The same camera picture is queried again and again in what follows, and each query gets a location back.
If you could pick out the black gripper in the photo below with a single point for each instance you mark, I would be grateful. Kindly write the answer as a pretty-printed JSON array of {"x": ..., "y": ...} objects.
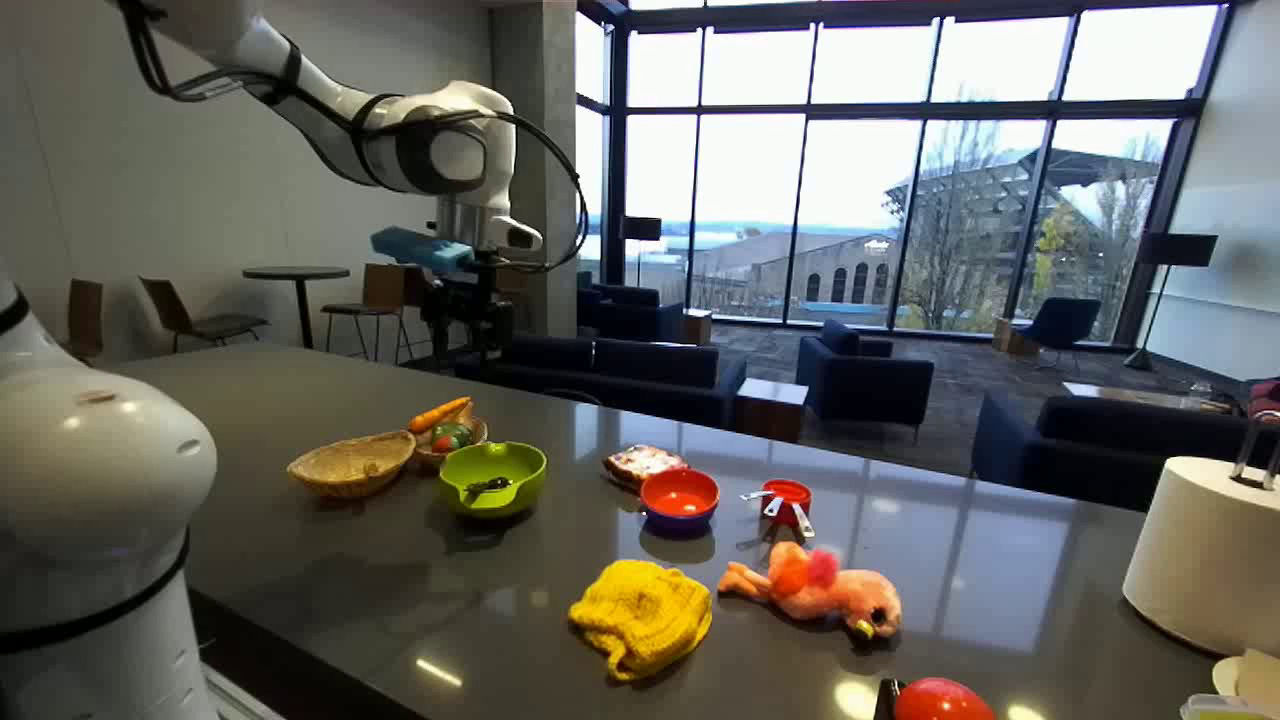
[{"x": 465, "y": 302}]

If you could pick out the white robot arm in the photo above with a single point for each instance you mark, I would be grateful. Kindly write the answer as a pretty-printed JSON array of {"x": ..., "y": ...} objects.
[{"x": 102, "y": 472}]

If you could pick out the green plastic bowl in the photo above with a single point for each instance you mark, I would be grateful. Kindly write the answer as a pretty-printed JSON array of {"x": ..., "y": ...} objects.
[{"x": 494, "y": 483}]

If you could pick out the woven wicker bowl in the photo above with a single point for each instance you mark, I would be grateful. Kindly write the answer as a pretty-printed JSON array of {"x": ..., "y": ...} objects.
[{"x": 353, "y": 471}]

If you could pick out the red bowl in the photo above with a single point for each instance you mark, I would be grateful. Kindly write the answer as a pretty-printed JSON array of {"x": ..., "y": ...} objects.
[{"x": 681, "y": 500}]

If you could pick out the red ball object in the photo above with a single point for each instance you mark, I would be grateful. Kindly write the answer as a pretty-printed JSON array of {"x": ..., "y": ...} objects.
[{"x": 932, "y": 698}]

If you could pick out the round bar table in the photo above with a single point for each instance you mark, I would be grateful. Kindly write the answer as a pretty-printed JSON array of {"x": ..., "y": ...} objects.
[{"x": 297, "y": 276}]

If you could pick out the dark blue sofa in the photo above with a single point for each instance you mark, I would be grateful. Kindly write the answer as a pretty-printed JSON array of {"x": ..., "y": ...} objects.
[{"x": 677, "y": 383}]

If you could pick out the wooden chair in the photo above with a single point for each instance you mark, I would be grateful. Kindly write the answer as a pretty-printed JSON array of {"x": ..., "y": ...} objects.
[{"x": 205, "y": 328}]

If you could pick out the small side table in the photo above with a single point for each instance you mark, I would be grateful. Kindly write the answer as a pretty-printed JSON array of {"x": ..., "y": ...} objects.
[{"x": 768, "y": 407}]

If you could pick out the yellow cloth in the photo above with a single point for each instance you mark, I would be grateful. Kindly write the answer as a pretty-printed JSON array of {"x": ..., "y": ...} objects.
[{"x": 643, "y": 619}]

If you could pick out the dark blue armchair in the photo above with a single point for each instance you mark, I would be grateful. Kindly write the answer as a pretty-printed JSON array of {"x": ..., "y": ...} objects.
[{"x": 862, "y": 378}]

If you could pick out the dark sofa right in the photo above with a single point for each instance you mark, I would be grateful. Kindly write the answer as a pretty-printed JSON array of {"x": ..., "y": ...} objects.
[{"x": 1102, "y": 449}]

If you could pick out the white paper towel roll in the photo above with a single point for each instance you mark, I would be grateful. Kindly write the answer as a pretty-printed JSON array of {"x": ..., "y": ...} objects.
[{"x": 1207, "y": 563}]

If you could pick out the blue wrist camera box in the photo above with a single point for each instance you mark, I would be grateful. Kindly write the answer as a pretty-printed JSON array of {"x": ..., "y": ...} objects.
[{"x": 422, "y": 251}]

